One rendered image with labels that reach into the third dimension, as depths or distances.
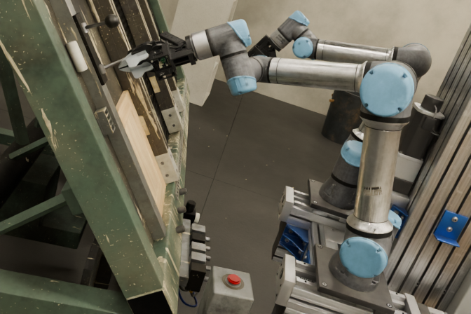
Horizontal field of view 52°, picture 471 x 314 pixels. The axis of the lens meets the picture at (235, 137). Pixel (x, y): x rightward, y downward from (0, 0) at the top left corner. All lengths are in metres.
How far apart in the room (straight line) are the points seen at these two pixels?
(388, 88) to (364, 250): 0.40
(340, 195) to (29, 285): 1.10
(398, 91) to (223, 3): 4.46
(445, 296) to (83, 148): 1.23
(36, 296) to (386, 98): 1.05
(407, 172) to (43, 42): 1.12
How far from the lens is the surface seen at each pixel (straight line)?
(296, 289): 1.48
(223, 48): 1.29
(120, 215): 1.28
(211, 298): 1.44
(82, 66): 1.38
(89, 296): 1.51
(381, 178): 1.22
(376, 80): 1.15
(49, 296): 1.50
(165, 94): 2.34
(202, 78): 5.67
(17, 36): 1.17
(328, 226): 1.93
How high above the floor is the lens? 1.80
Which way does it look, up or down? 21 degrees down
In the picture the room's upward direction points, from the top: 18 degrees clockwise
